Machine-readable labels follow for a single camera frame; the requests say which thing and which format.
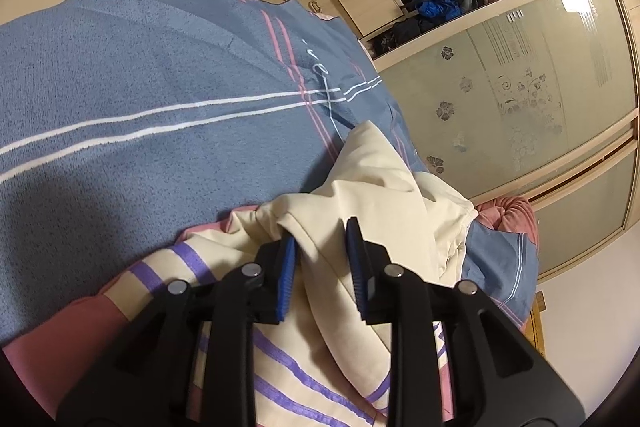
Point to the frosted glass wardrobe door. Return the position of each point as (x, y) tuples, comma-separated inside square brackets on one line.
[(501, 96)]

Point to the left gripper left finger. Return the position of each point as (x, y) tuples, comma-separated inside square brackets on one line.
[(145, 377)]

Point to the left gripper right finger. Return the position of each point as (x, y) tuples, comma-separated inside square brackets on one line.
[(455, 359)]

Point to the blue garment in wardrobe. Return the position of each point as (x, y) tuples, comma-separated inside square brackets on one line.
[(436, 11)]

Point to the white and pink jacket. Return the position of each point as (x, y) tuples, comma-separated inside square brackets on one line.
[(322, 366)]

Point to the blue plaid bed cover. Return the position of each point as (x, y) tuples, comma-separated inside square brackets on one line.
[(126, 122)]

